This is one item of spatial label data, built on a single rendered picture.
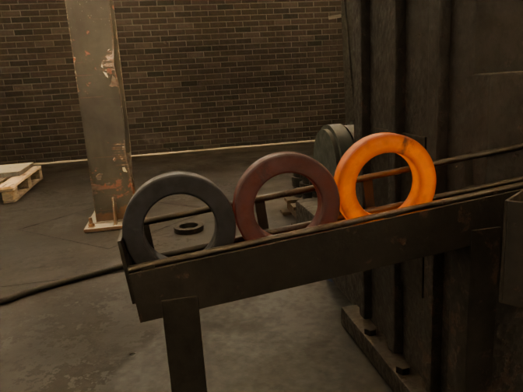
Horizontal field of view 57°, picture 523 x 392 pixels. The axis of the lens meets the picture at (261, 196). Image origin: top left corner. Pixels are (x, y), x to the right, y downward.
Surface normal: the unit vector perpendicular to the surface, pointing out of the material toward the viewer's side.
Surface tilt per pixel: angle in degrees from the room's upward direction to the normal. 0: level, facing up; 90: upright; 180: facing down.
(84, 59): 90
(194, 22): 90
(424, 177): 90
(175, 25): 90
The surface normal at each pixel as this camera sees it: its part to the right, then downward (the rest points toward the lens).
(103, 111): 0.18, 0.22
